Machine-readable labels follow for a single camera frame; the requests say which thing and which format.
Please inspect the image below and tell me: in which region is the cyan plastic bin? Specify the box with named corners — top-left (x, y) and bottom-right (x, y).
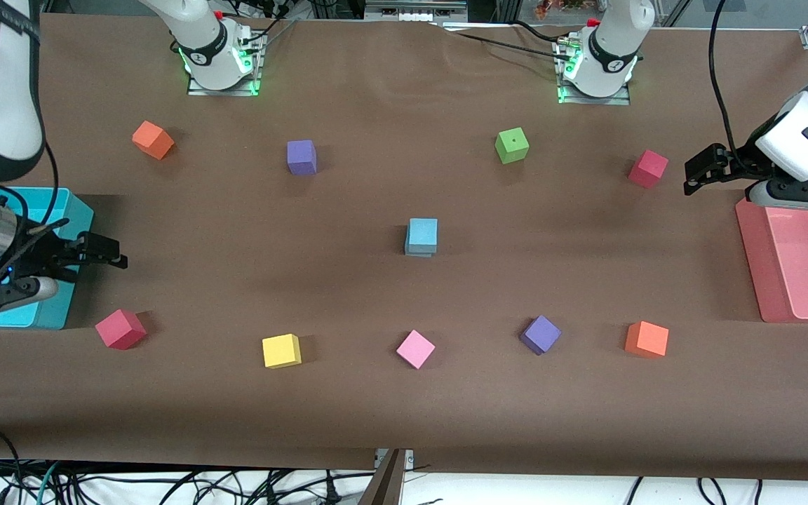
top-left (0, 186), bottom-right (95, 330)

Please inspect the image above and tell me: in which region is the red foam cube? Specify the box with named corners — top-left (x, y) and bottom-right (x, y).
top-left (628, 149), bottom-right (669, 189)
top-left (95, 309), bottom-right (147, 351)

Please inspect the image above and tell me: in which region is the orange foam cube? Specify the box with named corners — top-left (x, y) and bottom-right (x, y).
top-left (624, 321), bottom-right (670, 359)
top-left (131, 121), bottom-right (176, 161)

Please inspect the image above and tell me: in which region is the red plastic bin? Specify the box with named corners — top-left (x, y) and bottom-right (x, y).
top-left (735, 200), bottom-right (808, 324)

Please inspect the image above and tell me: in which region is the green foam cube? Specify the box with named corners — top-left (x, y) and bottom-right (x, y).
top-left (494, 127), bottom-right (530, 165)

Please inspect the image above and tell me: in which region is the yellow foam cube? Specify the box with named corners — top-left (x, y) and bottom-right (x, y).
top-left (262, 333), bottom-right (302, 370)

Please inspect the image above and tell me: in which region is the purple foam cube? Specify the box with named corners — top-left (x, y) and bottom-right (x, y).
top-left (286, 139), bottom-right (318, 176)
top-left (520, 314), bottom-right (563, 356)

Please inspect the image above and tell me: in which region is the pink foam cube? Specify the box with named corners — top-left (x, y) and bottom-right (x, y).
top-left (396, 329), bottom-right (437, 370)

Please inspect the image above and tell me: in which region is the brown table cover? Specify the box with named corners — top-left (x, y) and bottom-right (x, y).
top-left (0, 13), bottom-right (808, 485)

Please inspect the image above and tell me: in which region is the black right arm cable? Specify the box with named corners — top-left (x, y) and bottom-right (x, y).
top-left (0, 140), bottom-right (72, 295)

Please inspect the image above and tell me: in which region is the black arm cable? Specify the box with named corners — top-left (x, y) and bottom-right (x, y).
top-left (0, 140), bottom-right (72, 295)
top-left (709, 0), bottom-right (752, 173)

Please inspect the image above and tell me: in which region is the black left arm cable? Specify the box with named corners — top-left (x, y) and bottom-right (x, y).
top-left (709, 0), bottom-right (752, 173)

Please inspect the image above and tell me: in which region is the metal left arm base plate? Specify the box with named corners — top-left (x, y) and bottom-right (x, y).
top-left (556, 39), bottom-right (632, 106)

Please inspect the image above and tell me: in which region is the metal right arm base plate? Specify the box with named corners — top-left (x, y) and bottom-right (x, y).
top-left (187, 28), bottom-right (266, 97)

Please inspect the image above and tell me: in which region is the teal floor cable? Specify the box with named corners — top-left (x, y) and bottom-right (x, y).
top-left (24, 461), bottom-right (62, 505)

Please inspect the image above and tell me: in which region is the black base cable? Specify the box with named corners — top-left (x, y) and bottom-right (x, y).
top-left (439, 25), bottom-right (574, 58)

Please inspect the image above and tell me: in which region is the dark wooden post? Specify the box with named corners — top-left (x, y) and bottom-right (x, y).
top-left (358, 449), bottom-right (406, 505)

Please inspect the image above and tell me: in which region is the metal table bracket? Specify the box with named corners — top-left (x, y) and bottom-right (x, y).
top-left (374, 449), bottom-right (415, 469)

